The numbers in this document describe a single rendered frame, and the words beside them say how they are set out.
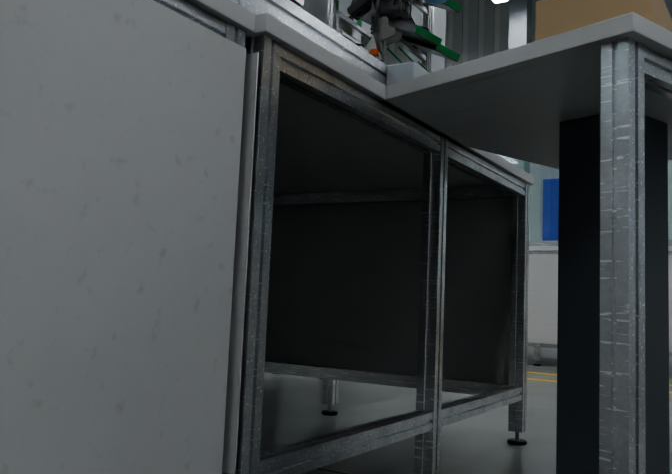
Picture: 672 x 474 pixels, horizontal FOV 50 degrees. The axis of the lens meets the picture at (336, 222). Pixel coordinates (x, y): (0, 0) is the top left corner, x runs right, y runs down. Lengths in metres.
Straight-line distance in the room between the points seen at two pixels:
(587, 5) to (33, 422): 1.32
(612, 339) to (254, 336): 0.52
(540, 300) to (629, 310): 4.64
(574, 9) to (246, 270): 0.95
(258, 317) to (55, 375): 0.36
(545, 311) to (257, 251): 4.73
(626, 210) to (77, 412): 0.78
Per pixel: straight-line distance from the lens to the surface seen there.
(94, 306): 0.90
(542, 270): 5.75
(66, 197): 0.87
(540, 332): 5.75
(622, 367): 1.12
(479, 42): 11.51
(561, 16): 1.71
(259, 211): 1.11
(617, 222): 1.13
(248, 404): 1.11
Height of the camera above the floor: 0.43
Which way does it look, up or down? 6 degrees up
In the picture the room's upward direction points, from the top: 2 degrees clockwise
